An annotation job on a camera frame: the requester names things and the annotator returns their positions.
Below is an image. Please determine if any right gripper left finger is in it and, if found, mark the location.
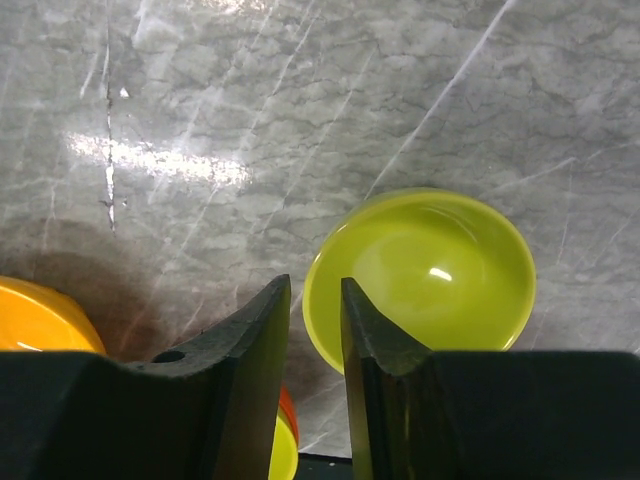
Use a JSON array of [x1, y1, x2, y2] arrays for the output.
[[1, 275, 291, 479]]

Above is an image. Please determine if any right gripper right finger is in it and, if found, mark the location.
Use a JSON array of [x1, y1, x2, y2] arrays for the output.
[[341, 278, 639, 479]]

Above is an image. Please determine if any lime green bowl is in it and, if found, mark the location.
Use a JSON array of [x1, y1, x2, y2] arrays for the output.
[[301, 188, 536, 372], [268, 409, 299, 480]]

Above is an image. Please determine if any large orange bowl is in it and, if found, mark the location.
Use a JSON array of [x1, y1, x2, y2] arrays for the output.
[[1, 276, 106, 355]]

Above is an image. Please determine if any right orange bowl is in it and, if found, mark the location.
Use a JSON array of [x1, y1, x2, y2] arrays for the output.
[[279, 384, 299, 444]]

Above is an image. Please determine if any black base frame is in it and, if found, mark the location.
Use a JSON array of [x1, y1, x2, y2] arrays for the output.
[[294, 453, 354, 480]]

